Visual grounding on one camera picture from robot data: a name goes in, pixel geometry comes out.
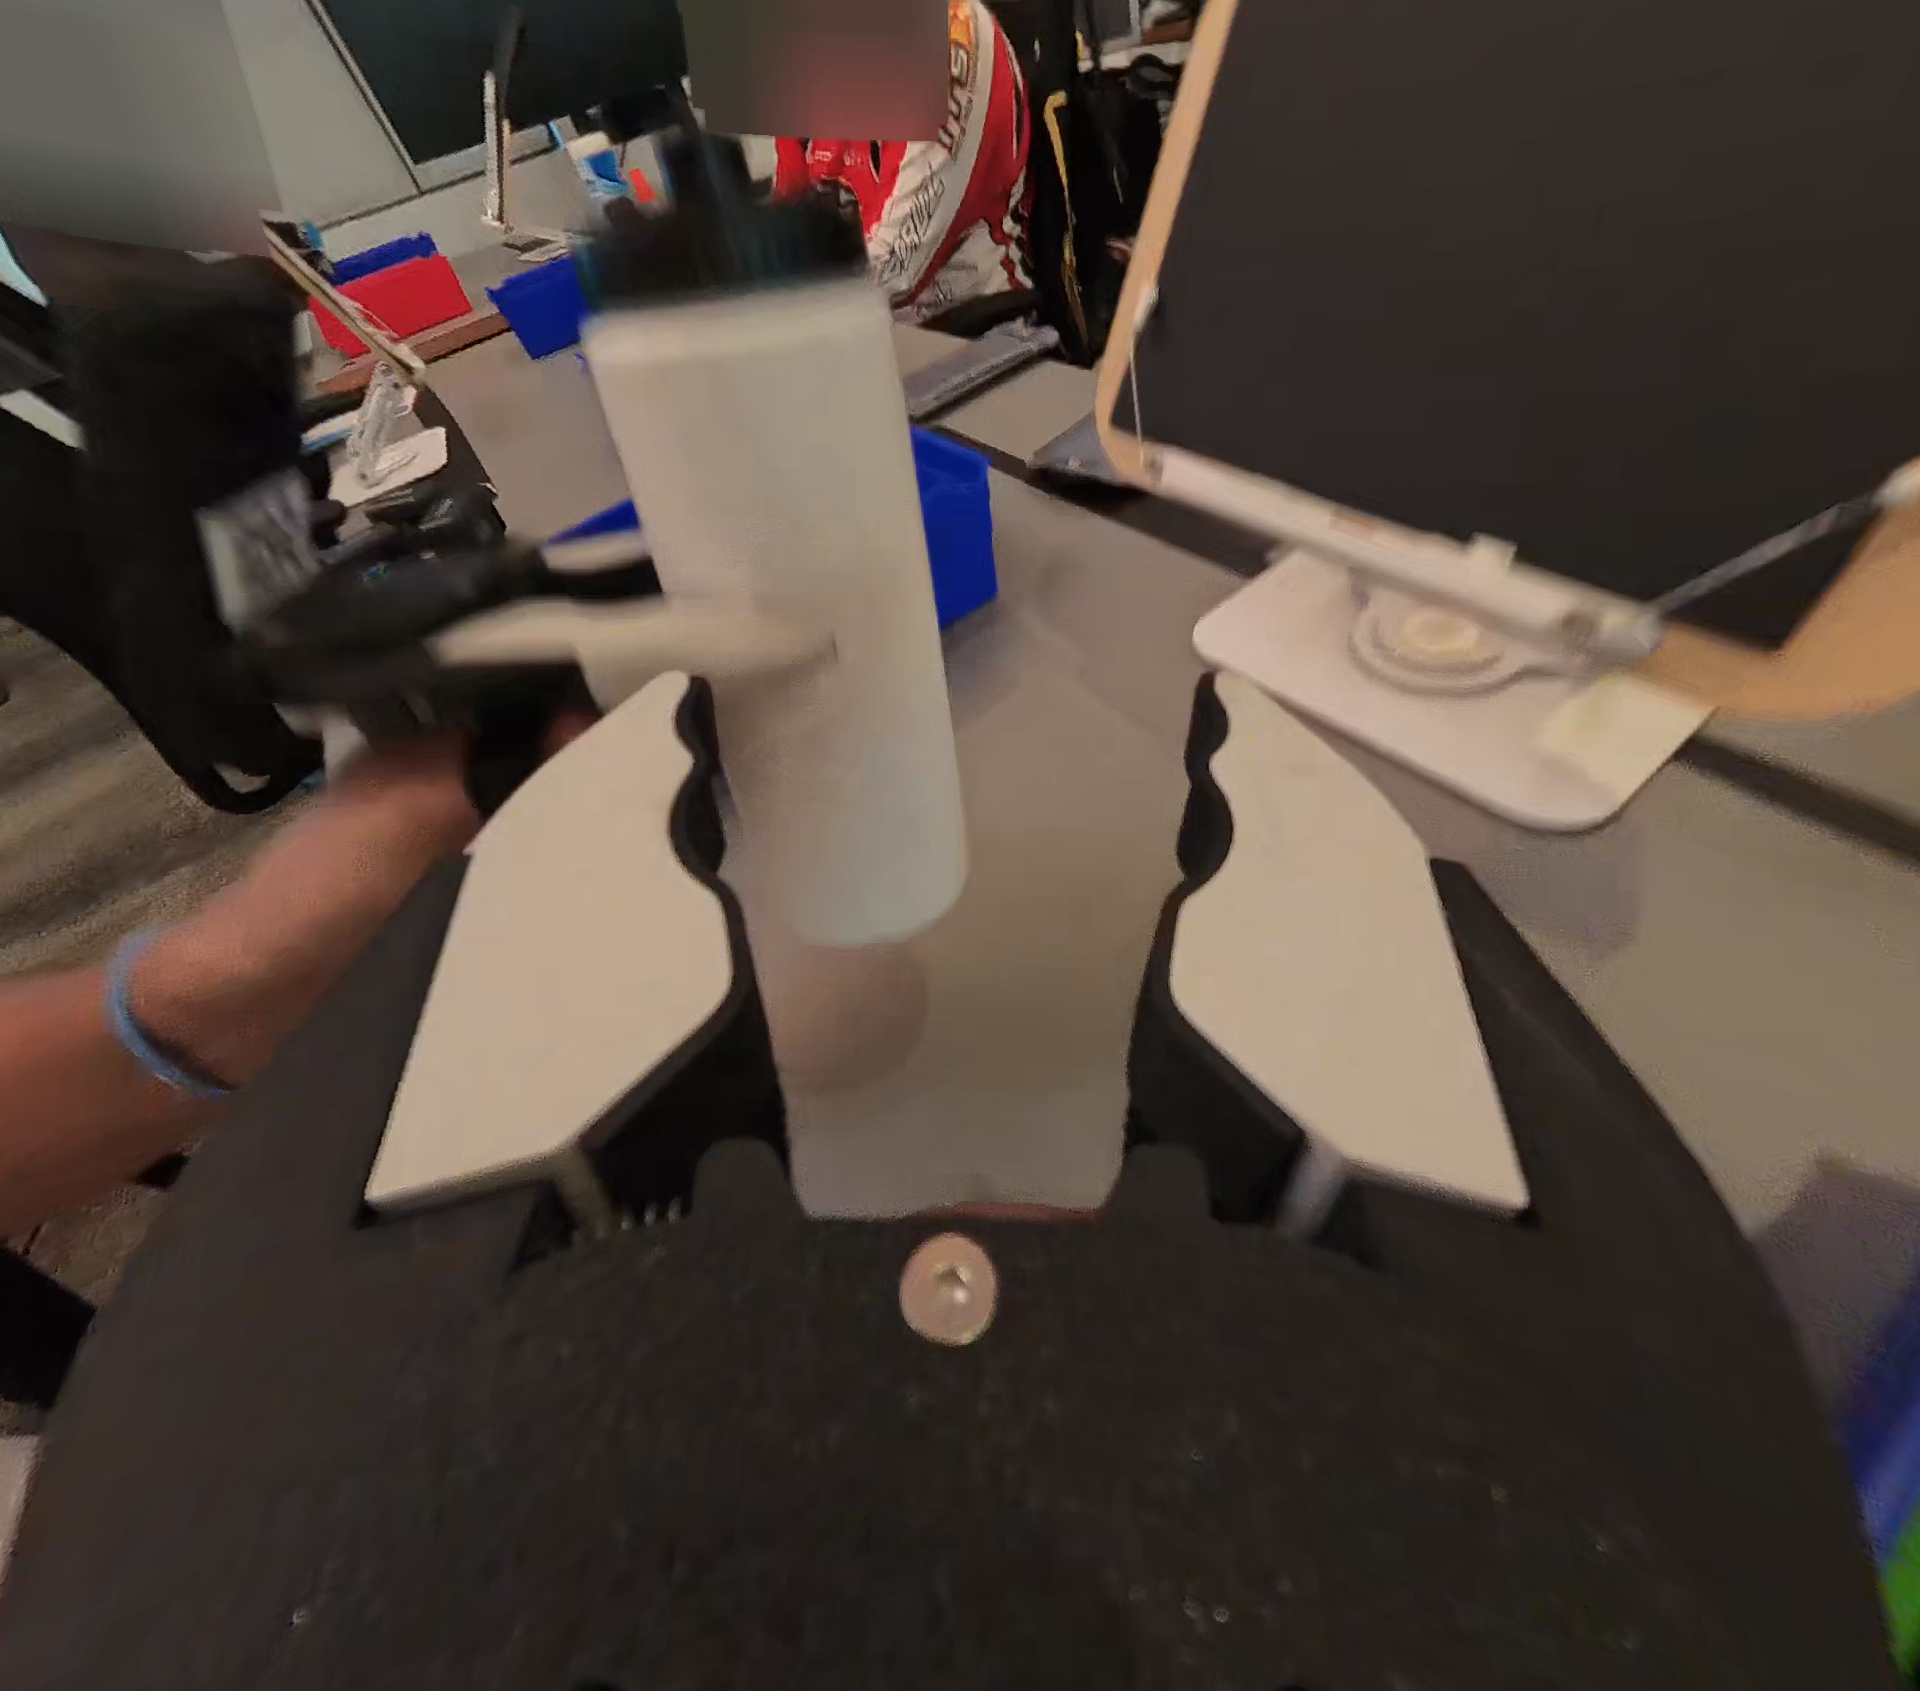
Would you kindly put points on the wooden stick white stand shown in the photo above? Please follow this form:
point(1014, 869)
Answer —
point(374, 417)

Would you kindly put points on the dark grey flat case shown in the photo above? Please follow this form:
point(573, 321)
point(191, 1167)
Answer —
point(974, 371)

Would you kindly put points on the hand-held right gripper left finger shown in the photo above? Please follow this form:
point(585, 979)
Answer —
point(571, 973)

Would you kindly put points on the wood-framed black board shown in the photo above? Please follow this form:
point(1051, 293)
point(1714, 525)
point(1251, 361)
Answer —
point(1500, 147)

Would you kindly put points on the blue wristband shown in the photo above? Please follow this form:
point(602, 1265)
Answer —
point(150, 1047)

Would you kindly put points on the red tray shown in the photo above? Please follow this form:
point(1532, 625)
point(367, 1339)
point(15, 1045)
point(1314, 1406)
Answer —
point(399, 305)

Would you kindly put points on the dark flat mat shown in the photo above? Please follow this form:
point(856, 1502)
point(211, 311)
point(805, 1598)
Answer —
point(1089, 455)

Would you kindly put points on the white bottle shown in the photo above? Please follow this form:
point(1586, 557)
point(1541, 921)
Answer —
point(600, 169)

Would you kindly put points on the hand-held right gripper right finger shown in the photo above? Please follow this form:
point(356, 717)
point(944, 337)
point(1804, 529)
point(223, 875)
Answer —
point(1335, 987)

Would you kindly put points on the white upright stick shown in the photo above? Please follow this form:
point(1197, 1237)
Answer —
point(495, 161)

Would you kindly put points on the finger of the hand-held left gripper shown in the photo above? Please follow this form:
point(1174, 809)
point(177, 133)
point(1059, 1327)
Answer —
point(609, 557)
point(600, 649)

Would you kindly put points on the white device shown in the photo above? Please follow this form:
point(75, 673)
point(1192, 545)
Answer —
point(795, 597)

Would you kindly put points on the small blue bin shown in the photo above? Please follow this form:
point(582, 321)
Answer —
point(383, 255)
point(541, 311)

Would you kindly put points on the person's left forearm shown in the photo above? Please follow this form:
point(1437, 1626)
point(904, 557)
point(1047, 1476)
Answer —
point(61, 1093)

